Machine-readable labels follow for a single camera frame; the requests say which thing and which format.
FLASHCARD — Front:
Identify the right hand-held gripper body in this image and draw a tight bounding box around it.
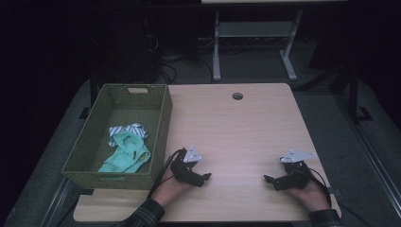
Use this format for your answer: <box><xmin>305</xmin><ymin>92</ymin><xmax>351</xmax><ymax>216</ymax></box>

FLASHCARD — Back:
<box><xmin>279</xmin><ymin>148</ymin><xmax>317</xmax><ymax>190</ymax></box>

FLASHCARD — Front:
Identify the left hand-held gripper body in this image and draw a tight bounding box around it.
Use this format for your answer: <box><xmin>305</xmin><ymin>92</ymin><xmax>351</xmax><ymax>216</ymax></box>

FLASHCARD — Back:
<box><xmin>170</xmin><ymin>145</ymin><xmax>203</xmax><ymax>183</ymax></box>

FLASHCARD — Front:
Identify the mint green pet garment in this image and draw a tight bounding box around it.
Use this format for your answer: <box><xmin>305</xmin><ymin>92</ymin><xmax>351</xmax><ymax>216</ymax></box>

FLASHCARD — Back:
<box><xmin>97</xmin><ymin>131</ymin><xmax>152</xmax><ymax>174</ymax></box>

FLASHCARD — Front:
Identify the tangle of floor cables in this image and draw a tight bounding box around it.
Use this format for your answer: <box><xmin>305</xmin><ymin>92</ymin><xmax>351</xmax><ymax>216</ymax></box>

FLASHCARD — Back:
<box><xmin>157</xmin><ymin>37</ymin><xmax>216</xmax><ymax>85</ymax></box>

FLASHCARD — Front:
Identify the aluminium rail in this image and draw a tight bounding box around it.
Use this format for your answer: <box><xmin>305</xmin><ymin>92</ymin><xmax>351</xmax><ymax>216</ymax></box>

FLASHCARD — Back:
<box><xmin>334</xmin><ymin>94</ymin><xmax>401</xmax><ymax>218</ymax></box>

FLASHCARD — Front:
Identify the blue white striped pet garment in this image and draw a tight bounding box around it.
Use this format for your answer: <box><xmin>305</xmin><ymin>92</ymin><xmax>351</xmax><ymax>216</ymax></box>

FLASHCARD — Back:
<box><xmin>108</xmin><ymin>122</ymin><xmax>148</xmax><ymax>148</ymax></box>

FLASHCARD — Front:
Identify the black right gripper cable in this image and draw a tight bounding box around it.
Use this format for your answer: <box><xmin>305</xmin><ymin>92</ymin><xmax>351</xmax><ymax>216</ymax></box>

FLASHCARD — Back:
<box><xmin>306</xmin><ymin>166</ymin><xmax>333</xmax><ymax>209</ymax></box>

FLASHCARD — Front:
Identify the dark computer tower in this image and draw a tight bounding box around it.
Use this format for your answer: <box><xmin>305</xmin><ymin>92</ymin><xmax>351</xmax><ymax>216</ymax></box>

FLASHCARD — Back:
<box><xmin>93</xmin><ymin>12</ymin><xmax>160</xmax><ymax>85</ymax></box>

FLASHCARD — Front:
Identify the person's left hand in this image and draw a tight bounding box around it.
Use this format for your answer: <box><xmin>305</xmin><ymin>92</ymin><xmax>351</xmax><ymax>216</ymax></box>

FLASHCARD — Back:
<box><xmin>150</xmin><ymin>168</ymin><xmax>194</xmax><ymax>208</ymax></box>

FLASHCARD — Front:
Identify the black metal frame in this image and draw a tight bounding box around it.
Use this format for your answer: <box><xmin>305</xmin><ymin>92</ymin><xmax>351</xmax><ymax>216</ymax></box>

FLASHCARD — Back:
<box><xmin>329</xmin><ymin>60</ymin><xmax>374</xmax><ymax>125</ymax></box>

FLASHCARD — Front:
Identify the white metal stand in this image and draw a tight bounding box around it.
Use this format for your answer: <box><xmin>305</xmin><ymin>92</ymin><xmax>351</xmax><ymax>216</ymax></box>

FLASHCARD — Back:
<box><xmin>212</xmin><ymin>9</ymin><xmax>304</xmax><ymax>82</ymax></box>

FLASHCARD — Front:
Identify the green woven basket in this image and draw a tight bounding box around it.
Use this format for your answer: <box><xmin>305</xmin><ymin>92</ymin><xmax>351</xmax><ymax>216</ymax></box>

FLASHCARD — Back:
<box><xmin>61</xmin><ymin>82</ymin><xmax>174</xmax><ymax>191</ymax></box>

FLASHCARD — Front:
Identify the person's right hand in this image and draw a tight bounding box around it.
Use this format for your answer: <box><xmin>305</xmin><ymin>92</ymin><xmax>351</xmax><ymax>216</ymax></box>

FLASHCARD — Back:
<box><xmin>287</xmin><ymin>180</ymin><xmax>332</xmax><ymax>213</ymax></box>

